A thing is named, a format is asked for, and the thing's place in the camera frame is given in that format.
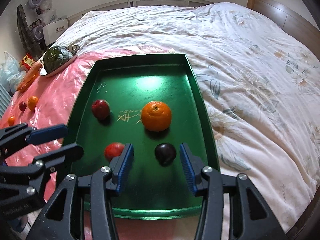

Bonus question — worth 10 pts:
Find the small dark red fruit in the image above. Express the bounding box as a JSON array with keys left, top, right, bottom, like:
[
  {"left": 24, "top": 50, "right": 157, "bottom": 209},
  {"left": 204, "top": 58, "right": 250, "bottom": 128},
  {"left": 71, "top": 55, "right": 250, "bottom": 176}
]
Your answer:
[{"left": 18, "top": 101, "right": 27, "bottom": 112}]

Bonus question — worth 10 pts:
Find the orange carrot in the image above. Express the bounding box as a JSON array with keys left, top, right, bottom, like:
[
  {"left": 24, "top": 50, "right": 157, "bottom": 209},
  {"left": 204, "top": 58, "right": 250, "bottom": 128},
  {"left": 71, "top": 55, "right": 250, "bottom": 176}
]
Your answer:
[{"left": 16, "top": 61, "right": 42, "bottom": 90}]

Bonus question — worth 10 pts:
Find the green leafy vegetable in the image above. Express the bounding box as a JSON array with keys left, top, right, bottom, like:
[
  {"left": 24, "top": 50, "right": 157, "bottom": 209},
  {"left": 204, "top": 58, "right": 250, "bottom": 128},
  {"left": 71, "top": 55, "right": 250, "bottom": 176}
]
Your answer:
[{"left": 43, "top": 46, "right": 75, "bottom": 74}]

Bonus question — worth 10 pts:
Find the red apple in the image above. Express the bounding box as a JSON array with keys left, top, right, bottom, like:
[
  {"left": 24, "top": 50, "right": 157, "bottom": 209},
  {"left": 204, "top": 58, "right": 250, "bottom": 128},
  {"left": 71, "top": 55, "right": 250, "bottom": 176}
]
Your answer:
[{"left": 91, "top": 99, "right": 110, "bottom": 120}]

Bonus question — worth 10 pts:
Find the plaid cloth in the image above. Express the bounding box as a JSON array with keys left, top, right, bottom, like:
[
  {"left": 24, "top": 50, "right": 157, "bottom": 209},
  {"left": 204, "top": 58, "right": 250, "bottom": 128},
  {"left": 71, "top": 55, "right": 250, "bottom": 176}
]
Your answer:
[{"left": 17, "top": 4, "right": 42, "bottom": 61}]

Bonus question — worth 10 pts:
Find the red tomato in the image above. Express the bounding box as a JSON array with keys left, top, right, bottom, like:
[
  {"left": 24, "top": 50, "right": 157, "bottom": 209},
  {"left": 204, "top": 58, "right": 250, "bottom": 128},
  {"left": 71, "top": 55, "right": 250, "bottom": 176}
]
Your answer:
[{"left": 104, "top": 142, "right": 125, "bottom": 162}]

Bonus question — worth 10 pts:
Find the translucent plastic bag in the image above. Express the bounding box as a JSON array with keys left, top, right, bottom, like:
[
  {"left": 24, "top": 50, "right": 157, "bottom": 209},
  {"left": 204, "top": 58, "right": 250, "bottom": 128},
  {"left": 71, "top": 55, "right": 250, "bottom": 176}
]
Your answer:
[{"left": 1, "top": 51, "right": 26, "bottom": 95}]

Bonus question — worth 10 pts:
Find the light blue radiator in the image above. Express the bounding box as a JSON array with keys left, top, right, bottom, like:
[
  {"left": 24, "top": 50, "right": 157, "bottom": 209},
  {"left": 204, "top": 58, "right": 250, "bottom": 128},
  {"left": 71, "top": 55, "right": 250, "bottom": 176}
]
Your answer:
[{"left": 0, "top": 85, "right": 11, "bottom": 118}]

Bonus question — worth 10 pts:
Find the white cardboard box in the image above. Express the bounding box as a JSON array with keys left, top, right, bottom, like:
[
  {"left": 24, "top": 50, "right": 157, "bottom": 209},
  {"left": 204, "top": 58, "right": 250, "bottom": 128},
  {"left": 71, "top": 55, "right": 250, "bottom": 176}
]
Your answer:
[{"left": 42, "top": 18, "right": 68, "bottom": 46}]

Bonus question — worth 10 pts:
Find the pink plastic sheet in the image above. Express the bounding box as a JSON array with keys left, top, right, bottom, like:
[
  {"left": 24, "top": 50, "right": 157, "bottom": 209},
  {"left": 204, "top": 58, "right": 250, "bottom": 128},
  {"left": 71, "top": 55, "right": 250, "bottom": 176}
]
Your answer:
[{"left": 1, "top": 47, "right": 199, "bottom": 239}]

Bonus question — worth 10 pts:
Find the floral white bedsheet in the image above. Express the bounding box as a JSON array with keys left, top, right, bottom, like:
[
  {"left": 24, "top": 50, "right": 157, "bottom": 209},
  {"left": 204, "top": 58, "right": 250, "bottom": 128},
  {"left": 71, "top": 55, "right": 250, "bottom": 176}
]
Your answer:
[{"left": 56, "top": 2, "right": 319, "bottom": 232}]

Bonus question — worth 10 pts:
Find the orange plate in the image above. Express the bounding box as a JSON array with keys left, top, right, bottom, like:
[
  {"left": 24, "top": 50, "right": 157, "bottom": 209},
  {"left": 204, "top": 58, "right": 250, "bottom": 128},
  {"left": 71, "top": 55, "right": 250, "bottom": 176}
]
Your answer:
[{"left": 16, "top": 62, "right": 42, "bottom": 92}]

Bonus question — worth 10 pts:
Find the grey fan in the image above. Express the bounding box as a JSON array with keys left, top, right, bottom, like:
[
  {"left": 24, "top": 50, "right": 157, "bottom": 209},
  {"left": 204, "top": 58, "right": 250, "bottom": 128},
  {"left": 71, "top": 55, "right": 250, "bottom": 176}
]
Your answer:
[
  {"left": 26, "top": 0, "right": 48, "bottom": 9},
  {"left": 31, "top": 25, "right": 44, "bottom": 42}
]

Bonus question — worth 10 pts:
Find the upper grey fan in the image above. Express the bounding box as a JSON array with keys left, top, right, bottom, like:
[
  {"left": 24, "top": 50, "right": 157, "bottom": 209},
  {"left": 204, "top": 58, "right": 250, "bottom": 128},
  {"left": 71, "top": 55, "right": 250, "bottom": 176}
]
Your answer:
[{"left": 26, "top": 0, "right": 48, "bottom": 9}]

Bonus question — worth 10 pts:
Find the orange on sheet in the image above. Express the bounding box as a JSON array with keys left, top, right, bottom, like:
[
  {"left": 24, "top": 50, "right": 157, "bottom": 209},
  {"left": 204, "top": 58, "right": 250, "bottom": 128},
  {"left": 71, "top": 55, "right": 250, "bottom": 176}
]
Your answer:
[{"left": 27, "top": 95, "right": 39, "bottom": 112}]

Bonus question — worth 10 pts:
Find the wooden headboard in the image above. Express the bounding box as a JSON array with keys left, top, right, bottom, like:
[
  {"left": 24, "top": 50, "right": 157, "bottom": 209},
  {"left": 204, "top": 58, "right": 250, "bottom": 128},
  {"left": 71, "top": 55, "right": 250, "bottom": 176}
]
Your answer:
[{"left": 247, "top": 0, "right": 320, "bottom": 58}]

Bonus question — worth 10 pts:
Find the red yellow snack package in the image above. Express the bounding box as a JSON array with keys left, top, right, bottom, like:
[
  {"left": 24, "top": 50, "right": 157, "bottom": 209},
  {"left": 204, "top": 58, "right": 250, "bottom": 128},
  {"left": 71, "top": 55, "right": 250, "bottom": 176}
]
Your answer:
[{"left": 20, "top": 53, "right": 35, "bottom": 73}]

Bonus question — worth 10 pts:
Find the large orange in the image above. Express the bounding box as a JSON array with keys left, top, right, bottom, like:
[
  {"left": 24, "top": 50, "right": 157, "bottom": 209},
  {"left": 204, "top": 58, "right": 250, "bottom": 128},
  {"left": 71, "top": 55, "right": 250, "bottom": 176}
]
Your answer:
[{"left": 140, "top": 101, "right": 172, "bottom": 132}]

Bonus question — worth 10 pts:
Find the dark purple plum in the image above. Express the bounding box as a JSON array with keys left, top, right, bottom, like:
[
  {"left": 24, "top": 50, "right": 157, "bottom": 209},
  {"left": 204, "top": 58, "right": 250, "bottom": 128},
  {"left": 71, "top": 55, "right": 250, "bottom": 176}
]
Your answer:
[{"left": 154, "top": 143, "right": 177, "bottom": 166}]

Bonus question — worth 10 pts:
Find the small orange middle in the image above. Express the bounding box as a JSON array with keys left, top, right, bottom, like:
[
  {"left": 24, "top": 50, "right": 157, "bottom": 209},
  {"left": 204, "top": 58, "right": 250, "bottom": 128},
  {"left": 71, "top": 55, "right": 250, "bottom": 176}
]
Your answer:
[{"left": 8, "top": 116, "right": 15, "bottom": 126}]

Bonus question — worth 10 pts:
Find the green tray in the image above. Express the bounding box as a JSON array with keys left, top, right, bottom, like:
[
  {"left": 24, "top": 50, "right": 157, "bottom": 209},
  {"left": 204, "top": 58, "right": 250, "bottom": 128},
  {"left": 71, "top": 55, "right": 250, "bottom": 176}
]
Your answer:
[{"left": 56, "top": 54, "right": 219, "bottom": 219}]

